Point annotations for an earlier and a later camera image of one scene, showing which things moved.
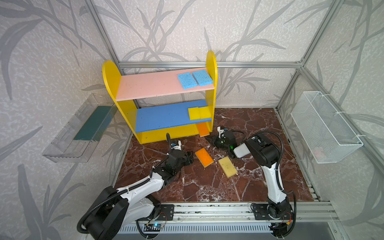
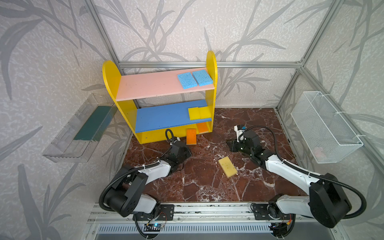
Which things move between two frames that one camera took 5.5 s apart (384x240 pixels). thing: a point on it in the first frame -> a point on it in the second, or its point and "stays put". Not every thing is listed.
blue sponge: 202,77 stays put
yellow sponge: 204,112 stays put
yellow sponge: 194,113 stays put
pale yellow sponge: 227,166 stays put
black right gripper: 218,138 -> 237,145
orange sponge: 204,157 -> 191,136
